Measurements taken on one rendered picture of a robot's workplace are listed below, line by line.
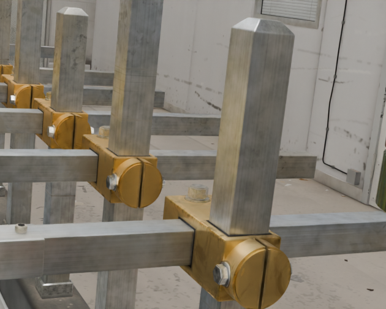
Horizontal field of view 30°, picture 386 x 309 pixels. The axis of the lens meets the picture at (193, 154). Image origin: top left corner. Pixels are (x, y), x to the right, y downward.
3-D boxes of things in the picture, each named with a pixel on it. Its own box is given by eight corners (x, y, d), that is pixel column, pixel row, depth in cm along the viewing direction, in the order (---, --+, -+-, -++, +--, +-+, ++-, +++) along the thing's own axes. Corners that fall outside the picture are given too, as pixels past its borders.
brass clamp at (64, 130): (67, 131, 111) (69, 99, 110) (94, 152, 99) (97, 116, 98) (27, 130, 108) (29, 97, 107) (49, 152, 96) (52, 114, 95)
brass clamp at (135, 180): (122, 175, 89) (126, 134, 88) (165, 208, 77) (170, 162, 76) (73, 175, 86) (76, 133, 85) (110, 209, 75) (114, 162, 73)
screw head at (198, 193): (203, 195, 65) (204, 182, 65) (213, 202, 63) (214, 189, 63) (181, 195, 64) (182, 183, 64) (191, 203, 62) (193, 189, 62)
